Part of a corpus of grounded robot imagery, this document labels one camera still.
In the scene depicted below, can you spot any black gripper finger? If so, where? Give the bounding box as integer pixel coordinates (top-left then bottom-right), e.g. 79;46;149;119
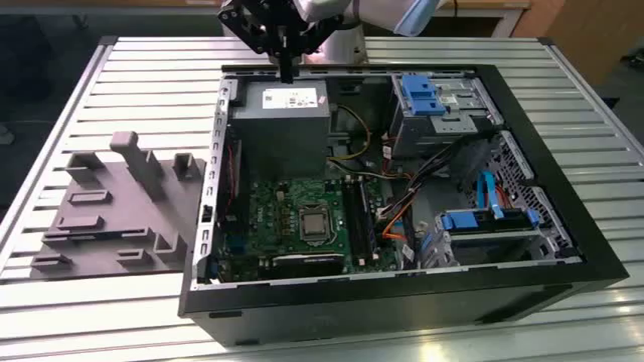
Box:
288;20;348;84
216;2;291;84

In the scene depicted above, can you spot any metal optical drive cage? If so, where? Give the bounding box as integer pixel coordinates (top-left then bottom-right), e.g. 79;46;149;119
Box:
392;73;504;159

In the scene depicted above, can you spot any black open PC case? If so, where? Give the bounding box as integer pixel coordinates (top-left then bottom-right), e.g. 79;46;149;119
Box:
176;63;631;347

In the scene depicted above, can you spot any brown wooden cabinet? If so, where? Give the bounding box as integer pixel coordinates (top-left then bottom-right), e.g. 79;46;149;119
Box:
511;0;644;90

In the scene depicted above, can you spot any silver CPU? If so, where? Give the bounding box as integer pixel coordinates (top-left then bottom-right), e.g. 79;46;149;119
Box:
301;211;328;235

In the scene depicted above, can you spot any thin red wire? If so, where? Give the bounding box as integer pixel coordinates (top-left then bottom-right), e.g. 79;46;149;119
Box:
225;143;239;223

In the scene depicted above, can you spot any metal disk bay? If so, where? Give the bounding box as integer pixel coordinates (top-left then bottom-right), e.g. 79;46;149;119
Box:
432;209;580;265

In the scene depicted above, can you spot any black cable bundle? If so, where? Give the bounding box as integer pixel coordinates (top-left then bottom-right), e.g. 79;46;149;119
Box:
404;135;497;193

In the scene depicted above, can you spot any hard disk in blue carrier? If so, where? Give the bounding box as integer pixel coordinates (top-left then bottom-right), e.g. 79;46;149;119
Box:
435;209;543;237

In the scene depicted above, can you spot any grey plastic parts rack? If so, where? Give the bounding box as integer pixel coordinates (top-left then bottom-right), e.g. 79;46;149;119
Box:
31;130;207;282

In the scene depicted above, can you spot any blue SATA cable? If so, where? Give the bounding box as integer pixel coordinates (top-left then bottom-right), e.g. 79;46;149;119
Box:
475;171;507;220

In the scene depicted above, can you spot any grey power supply unit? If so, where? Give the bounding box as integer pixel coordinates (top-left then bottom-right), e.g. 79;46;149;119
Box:
228;81;333;182

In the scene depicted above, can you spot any green motherboard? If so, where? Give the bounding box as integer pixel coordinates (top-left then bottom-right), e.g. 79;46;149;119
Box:
216;176;404;282

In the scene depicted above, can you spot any blue plastic drive latch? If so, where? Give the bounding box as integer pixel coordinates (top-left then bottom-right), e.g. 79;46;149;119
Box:
401;75;448;116

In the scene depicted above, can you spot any white-framed wooden desk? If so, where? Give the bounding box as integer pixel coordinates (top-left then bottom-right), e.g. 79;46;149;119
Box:
429;0;535;38

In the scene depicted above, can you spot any metal CPU socket cover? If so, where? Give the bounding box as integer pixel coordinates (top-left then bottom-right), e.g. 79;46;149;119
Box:
297;205;335;245

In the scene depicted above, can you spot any yellow and black wire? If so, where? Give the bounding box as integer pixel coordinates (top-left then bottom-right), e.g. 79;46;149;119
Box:
327;104;373;163

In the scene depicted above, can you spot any black graphics card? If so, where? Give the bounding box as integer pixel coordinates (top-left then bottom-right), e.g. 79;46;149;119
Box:
259;251;348;281

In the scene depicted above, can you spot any orange wire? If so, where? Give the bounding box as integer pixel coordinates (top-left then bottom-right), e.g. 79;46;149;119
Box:
381;199;419;241

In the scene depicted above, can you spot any short blue cable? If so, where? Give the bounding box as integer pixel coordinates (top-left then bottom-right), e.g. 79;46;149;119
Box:
420;232;440;261

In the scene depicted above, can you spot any black RAM slot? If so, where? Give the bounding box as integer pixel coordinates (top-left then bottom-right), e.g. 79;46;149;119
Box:
341;176;367;266

